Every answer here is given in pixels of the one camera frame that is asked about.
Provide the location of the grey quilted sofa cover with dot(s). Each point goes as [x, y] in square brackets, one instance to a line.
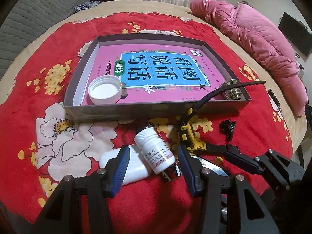
[27, 21]

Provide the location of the brass metal knob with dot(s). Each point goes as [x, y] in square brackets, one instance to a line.
[232, 94]

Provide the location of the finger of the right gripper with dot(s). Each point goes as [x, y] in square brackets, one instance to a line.
[242, 161]

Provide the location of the pink quilted jacket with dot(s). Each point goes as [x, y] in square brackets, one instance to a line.
[262, 40]

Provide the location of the small black clip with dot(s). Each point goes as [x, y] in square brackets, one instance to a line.
[227, 128]

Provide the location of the black television screen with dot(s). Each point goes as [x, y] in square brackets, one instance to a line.
[296, 32]

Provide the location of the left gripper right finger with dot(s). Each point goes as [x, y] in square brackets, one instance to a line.
[228, 204]

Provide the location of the white jar lid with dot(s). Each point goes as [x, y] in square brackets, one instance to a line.
[104, 90]

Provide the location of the blanket brand label tag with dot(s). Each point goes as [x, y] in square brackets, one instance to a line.
[274, 101]

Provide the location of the grey shallow cardboard box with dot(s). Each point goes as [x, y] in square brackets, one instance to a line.
[79, 107]

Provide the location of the yellow black wristwatch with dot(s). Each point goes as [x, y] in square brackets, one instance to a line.
[185, 129]

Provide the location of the black rectangular lighter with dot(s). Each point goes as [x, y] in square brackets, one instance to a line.
[207, 164]

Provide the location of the white pill bottle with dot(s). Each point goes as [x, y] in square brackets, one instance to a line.
[154, 151]

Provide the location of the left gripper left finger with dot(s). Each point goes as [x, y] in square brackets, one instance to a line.
[62, 213]

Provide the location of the blue patterned cloth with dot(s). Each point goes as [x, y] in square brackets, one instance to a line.
[85, 6]

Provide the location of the pink Chinese workbook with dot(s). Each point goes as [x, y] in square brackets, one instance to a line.
[156, 73]

